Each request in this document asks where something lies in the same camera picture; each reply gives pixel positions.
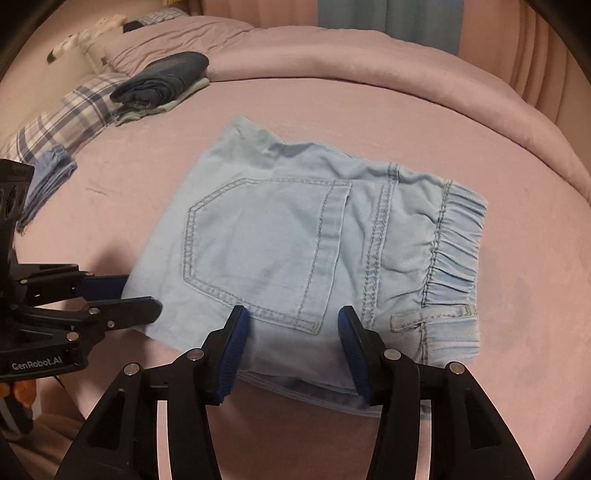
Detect pink duvet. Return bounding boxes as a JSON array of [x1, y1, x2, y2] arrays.
[[104, 16, 591, 204]]

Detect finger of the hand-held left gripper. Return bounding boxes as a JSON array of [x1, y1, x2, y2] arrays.
[[14, 264, 130, 304], [14, 298, 163, 342]]

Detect folded blue garment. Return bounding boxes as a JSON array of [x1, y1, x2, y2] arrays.
[[18, 144, 78, 232]]

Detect white stuffed toy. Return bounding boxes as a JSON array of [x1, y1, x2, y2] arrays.
[[46, 14, 129, 75]]

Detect light blue denim pants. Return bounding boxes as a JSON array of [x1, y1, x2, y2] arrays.
[[121, 115, 489, 418]]

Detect pink bed sheet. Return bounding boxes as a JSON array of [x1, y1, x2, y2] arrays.
[[0, 78, 591, 480]]

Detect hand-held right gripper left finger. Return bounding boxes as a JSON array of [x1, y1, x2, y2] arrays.
[[54, 305, 251, 480]]

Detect blue plaid pillow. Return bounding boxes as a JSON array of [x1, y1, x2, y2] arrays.
[[137, 8, 191, 27], [0, 74, 132, 162]]

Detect folded dark blue jeans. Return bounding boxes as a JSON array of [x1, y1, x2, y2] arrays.
[[111, 52, 211, 106]]

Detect blue curtain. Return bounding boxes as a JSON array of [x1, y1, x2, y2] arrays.
[[318, 0, 462, 56]]

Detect pink curtain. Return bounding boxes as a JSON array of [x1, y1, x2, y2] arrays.
[[462, 0, 580, 123], [203, 0, 319, 29]]

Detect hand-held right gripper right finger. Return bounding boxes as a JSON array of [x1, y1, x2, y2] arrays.
[[337, 305, 536, 480]]

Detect folded pale green garment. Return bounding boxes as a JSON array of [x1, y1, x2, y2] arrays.
[[115, 78, 211, 126]]

